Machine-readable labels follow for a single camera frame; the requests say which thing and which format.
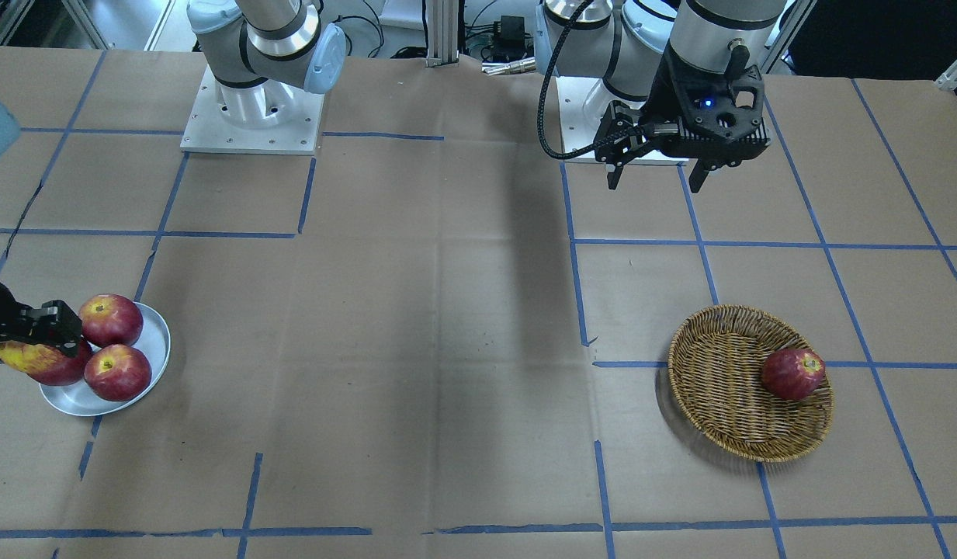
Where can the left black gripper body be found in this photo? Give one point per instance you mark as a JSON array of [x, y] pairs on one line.
[[659, 98]]

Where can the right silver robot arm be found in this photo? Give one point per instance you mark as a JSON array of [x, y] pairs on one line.
[[269, 65]]

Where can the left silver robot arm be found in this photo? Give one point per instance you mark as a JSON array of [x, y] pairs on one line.
[[622, 42]]

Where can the red apple on plate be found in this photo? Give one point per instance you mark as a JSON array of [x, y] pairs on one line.
[[75, 365], [118, 373], [109, 319]]

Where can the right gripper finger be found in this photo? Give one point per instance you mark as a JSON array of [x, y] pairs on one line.
[[54, 325]]

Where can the yellow red apple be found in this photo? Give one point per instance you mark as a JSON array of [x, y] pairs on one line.
[[41, 362]]

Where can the light blue plate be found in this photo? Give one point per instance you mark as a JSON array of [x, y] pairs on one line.
[[78, 400]]

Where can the aluminium frame post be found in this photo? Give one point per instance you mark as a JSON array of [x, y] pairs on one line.
[[443, 28]]

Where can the dark red apple in basket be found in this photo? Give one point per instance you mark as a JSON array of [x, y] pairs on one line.
[[793, 374]]

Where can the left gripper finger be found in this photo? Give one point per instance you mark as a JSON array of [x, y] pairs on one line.
[[614, 173], [700, 171]]

